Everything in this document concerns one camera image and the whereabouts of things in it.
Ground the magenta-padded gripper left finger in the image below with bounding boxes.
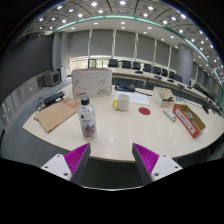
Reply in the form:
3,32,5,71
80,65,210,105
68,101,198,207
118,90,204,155
40,142,92,186

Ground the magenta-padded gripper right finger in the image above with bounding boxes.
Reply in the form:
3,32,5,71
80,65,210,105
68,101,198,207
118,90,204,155
131,142,184,186

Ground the clear bottle with black cap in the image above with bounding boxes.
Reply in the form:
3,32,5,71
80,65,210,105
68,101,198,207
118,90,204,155
77,96,98,140

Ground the flat round red coaster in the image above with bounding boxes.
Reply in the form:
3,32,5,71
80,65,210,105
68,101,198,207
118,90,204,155
138,106,152,116

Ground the brown paper envelope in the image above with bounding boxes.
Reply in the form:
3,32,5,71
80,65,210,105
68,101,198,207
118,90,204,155
35,99,82,134

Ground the small white rectangular box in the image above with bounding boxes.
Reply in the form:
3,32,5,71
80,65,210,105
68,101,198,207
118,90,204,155
162,107,178,123

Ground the red open cardboard box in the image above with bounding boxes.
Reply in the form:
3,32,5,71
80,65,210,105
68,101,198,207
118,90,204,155
172,103,207,139

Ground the white printed paper sheet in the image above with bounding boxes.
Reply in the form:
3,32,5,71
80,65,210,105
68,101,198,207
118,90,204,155
114,90,151,106

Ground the beige desk organizer box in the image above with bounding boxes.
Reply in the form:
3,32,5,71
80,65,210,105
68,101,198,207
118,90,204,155
151,86,177,108

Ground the black flat device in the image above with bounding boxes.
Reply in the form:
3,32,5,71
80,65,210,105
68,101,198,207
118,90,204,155
42,91,66,106

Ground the white cardboard paper box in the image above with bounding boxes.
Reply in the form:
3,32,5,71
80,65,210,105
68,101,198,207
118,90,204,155
71,67,113,100

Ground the grey box cabinet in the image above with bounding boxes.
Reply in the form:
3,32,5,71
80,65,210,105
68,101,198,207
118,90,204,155
42,69,63,88

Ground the group of ceiling lights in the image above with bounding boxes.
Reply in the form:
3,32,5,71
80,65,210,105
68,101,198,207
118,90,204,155
33,0,224,81

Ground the white mug with yellow handle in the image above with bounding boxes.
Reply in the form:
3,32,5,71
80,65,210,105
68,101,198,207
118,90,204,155
112,93,131,112

